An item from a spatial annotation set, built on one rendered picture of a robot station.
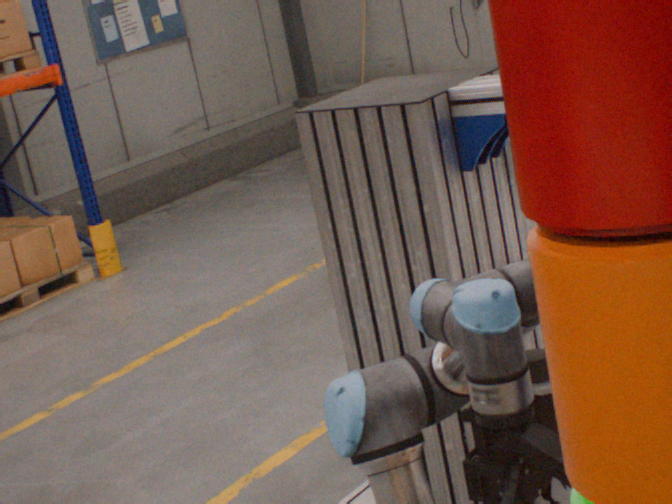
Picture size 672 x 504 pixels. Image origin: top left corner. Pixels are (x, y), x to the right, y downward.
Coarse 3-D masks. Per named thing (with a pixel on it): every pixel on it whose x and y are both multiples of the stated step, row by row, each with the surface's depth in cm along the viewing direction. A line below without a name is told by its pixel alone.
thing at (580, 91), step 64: (512, 0) 23; (576, 0) 22; (640, 0) 21; (512, 64) 23; (576, 64) 22; (640, 64) 22; (512, 128) 24; (576, 128) 22; (640, 128) 22; (576, 192) 23; (640, 192) 22
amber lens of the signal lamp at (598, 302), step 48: (528, 240) 25; (576, 240) 24; (624, 240) 23; (576, 288) 23; (624, 288) 23; (576, 336) 24; (624, 336) 23; (576, 384) 24; (624, 384) 23; (576, 432) 25; (624, 432) 24; (576, 480) 25; (624, 480) 24
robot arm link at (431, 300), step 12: (480, 276) 166; (492, 276) 165; (504, 276) 165; (420, 288) 167; (432, 288) 165; (444, 288) 164; (456, 288) 163; (420, 300) 166; (432, 300) 163; (444, 300) 161; (420, 312) 165; (432, 312) 162; (444, 312) 160; (420, 324) 165; (432, 324) 162; (432, 336) 165; (444, 336) 160
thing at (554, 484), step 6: (552, 480) 163; (552, 486) 163; (558, 486) 164; (546, 492) 163; (552, 492) 163; (558, 492) 164; (564, 492) 165; (540, 498) 168; (546, 498) 164; (552, 498) 163; (558, 498) 164; (564, 498) 165
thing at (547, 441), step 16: (512, 432) 156; (528, 432) 157; (544, 432) 157; (512, 448) 157; (528, 448) 155; (544, 448) 155; (560, 448) 155; (544, 464) 154; (560, 464) 153; (560, 480) 154
